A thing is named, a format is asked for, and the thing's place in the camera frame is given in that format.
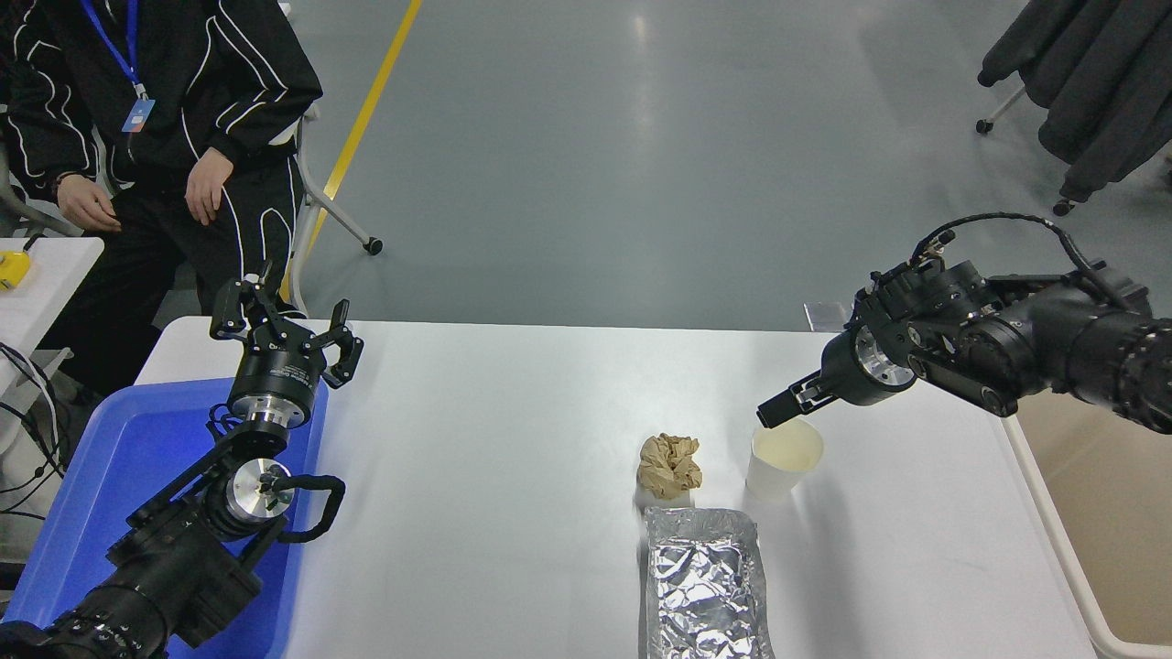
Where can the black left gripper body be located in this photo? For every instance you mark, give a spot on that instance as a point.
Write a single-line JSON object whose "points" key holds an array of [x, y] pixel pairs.
{"points": [[279, 380]]}

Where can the white chair frame with casters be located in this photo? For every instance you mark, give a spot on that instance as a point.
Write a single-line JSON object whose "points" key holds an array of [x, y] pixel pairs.
{"points": [[339, 215]]}

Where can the white side table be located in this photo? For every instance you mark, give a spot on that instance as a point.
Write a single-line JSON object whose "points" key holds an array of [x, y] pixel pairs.
{"points": [[55, 275]]}

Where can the silver foil tray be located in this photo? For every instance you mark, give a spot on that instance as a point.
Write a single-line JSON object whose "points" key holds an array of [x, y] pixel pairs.
{"points": [[705, 586]]}

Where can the garment rack with casters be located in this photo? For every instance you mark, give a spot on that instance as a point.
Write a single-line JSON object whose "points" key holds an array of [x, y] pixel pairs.
{"points": [[1000, 108]]}

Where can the person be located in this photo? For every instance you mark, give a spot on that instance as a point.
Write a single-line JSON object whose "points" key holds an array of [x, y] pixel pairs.
{"points": [[183, 55]]}

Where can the person's left hand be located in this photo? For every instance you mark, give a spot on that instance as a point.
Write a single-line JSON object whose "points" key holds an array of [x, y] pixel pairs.
{"points": [[209, 183]]}

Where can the person's right hand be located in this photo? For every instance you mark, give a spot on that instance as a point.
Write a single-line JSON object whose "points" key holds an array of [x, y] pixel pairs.
{"points": [[90, 206]]}

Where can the dark hanging coats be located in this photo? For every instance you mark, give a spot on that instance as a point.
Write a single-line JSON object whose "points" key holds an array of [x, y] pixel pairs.
{"points": [[1099, 64]]}

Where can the yellow object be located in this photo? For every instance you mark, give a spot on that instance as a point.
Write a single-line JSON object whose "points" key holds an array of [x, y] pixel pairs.
{"points": [[13, 271]]}

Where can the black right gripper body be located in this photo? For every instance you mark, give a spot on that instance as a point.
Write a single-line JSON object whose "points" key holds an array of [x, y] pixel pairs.
{"points": [[844, 377]]}

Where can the crumpled tan paper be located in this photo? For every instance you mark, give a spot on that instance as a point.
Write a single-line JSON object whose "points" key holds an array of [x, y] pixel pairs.
{"points": [[668, 467]]}

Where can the large pale bin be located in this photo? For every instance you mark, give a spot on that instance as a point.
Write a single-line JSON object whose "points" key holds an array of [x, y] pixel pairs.
{"points": [[1099, 549]]}

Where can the grey chair frame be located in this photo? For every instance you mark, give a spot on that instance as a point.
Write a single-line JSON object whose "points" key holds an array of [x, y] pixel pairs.
{"points": [[37, 220]]}

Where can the white paper cup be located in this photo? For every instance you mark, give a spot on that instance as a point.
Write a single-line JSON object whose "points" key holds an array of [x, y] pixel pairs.
{"points": [[778, 471]]}

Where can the blue plastic tray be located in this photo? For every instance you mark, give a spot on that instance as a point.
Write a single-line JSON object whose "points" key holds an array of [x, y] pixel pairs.
{"points": [[119, 458]]}

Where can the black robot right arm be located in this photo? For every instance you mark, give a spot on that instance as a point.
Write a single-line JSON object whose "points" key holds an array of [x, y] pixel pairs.
{"points": [[1053, 339]]}

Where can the metal floor plate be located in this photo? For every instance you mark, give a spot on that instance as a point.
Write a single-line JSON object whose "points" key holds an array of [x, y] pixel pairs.
{"points": [[824, 316]]}

